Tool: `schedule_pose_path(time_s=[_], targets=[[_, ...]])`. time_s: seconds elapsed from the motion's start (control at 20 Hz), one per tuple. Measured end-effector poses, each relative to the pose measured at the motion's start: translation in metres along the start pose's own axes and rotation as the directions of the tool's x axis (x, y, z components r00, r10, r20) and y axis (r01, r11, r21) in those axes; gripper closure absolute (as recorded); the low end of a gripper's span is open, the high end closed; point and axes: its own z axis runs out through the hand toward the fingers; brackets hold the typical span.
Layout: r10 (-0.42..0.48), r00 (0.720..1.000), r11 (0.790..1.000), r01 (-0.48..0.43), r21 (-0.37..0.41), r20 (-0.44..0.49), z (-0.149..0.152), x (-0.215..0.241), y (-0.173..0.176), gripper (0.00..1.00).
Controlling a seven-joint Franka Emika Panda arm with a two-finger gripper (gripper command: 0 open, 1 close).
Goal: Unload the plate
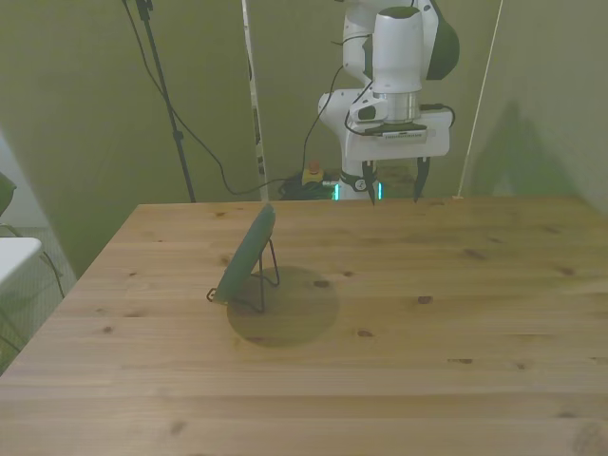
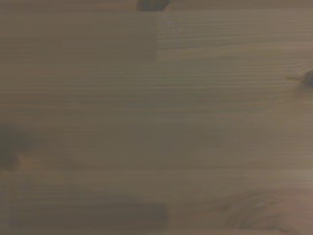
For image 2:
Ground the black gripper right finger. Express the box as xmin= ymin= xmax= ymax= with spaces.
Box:
xmin=153 ymin=0 xmax=172 ymax=12

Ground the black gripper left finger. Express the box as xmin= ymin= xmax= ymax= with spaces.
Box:
xmin=136 ymin=0 xmax=154 ymax=12

